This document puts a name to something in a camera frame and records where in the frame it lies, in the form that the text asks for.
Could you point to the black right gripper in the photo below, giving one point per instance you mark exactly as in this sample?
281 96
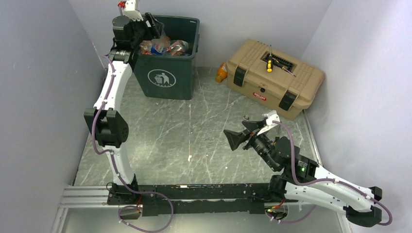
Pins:
234 138

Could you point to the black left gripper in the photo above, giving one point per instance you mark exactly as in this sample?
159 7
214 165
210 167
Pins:
156 25

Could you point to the orange bottle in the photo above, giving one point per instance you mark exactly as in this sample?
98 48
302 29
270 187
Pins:
221 73

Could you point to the clear bottle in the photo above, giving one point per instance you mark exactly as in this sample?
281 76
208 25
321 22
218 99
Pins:
145 46

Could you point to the pepsi bottle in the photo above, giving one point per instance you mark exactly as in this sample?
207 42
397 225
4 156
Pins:
159 48

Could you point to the small red cap bottle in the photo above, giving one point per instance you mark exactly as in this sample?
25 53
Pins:
178 47

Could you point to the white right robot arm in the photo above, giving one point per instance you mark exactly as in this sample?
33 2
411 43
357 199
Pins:
302 179

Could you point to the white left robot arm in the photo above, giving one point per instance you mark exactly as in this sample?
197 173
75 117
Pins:
108 129

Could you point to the dark green trash bin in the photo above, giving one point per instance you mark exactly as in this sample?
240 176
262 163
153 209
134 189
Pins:
171 76

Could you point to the tan plastic toolbox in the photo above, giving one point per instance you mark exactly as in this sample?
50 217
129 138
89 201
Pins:
277 90

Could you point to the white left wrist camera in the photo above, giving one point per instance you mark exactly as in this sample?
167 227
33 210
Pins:
129 8

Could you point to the yellow handled screwdriver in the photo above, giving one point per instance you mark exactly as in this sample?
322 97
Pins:
269 66

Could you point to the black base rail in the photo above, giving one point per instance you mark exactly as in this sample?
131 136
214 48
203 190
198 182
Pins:
160 199

